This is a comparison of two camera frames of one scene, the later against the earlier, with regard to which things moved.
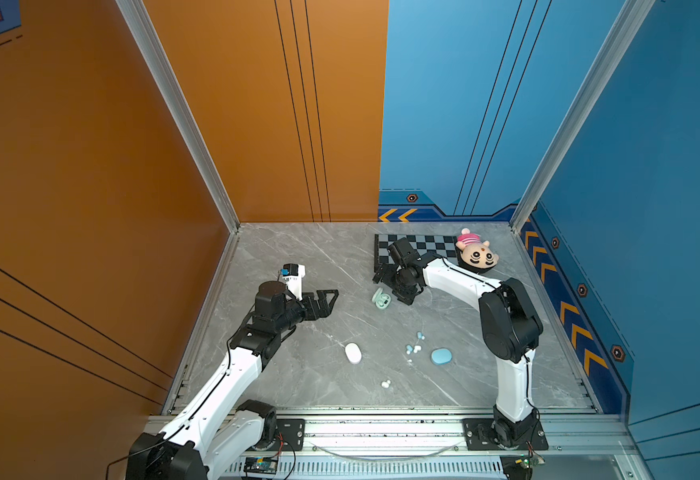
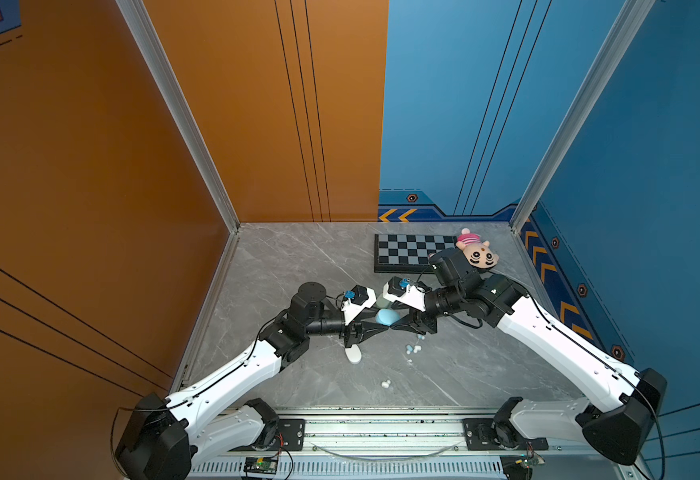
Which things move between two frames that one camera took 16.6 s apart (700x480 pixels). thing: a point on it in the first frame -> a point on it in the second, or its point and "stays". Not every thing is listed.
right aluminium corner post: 628,21 stays
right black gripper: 404,295 -> 417,320
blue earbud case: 441,356 -> 387,316
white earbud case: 353,353 stays
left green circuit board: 262,465 stays
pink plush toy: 473,255 stays
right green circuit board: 529,461 stays
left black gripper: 323,310 -> 357,333
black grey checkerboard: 446,246 stays
